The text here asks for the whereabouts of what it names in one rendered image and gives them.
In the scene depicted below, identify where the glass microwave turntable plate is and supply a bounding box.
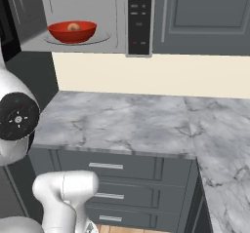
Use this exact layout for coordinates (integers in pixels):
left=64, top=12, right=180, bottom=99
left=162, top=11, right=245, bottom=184
left=43, top=30, right=112, bottom=47

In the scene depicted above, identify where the grey wall cupboard door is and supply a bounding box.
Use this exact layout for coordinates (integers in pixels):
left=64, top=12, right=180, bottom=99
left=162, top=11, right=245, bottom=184
left=152, top=0, right=250, bottom=57

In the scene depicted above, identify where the long silver drawer handle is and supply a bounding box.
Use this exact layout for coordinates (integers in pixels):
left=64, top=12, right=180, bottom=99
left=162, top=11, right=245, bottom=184
left=88, top=161, right=125, bottom=171

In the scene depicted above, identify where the large grey drawer front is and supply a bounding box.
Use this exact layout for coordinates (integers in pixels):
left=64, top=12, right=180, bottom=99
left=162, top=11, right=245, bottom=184
left=56, top=149, right=164, bottom=182

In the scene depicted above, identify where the red bowl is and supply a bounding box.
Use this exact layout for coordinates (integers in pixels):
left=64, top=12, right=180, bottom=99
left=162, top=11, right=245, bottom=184
left=47, top=20, right=98, bottom=45

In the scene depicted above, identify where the grey microwave door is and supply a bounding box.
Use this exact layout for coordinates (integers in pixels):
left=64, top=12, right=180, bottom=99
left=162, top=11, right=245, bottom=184
left=0, top=0, right=51, bottom=62

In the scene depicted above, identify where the silver cupboard door handle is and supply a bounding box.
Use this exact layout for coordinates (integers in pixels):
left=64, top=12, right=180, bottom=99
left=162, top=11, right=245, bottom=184
left=161, top=0, right=170, bottom=44

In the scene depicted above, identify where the short silver drawer handle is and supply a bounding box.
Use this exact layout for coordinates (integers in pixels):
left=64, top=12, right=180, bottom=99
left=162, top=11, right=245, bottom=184
left=98, top=214, right=124, bottom=223

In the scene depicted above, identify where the grey microwave oven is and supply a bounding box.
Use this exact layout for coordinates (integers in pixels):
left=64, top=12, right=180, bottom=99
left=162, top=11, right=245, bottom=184
left=20, top=0, right=156, bottom=58

